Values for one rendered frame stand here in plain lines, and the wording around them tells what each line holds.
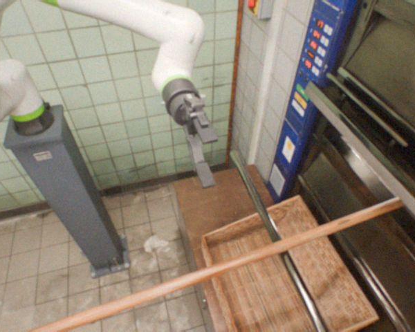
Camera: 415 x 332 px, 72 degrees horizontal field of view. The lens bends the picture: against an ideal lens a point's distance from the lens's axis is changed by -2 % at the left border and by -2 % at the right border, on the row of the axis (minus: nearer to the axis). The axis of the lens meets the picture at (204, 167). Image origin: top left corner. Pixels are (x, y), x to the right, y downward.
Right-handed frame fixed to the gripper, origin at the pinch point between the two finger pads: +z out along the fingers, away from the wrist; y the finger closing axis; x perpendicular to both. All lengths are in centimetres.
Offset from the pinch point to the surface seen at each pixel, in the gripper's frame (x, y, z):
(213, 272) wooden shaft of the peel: 2.2, 27.9, 11.9
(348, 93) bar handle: -45.7, 1.8, -14.9
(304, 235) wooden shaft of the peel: -25.0, 27.6, 9.7
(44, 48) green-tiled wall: 49, 23, -120
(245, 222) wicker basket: -26, 73, -23
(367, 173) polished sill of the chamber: -59, 30, -6
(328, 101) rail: -41.3, 4.7, -16.8
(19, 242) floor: 114, 148, -95
